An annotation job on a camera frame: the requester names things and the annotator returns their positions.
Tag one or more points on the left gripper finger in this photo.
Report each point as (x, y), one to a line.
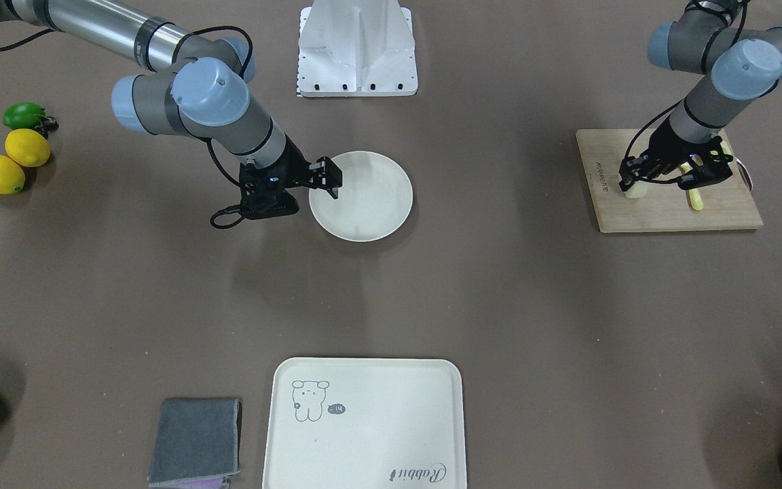
(706, 167)

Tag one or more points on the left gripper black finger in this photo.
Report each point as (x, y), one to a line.
(628, 171)

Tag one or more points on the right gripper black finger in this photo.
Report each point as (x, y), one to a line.
(325, 175)

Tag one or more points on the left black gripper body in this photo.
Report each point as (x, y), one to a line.
(671, 147)

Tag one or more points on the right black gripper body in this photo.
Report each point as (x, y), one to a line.
(294, 166)

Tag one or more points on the cream round plate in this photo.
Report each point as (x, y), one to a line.
(374, 201)

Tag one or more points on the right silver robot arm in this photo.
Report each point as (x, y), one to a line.
(194, 87)

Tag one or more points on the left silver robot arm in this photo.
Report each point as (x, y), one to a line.
(736, 66)

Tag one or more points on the cream rectangular tray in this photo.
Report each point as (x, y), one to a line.
(366, 423)

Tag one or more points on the bamboo cutting board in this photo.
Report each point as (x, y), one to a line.
(727, 206)

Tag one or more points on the yellow plastic knife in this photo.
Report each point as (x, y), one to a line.
(693, 196)

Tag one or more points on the dark cherries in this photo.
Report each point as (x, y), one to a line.
(45, 126)

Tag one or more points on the yellow lemon far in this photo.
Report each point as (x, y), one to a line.
(27, 148)

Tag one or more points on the green lime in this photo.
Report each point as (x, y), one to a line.
(24, 115)

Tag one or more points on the grey folded cloth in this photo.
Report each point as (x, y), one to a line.
(196, 443)

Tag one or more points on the white camera post base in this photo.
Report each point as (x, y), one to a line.
(356, 48)

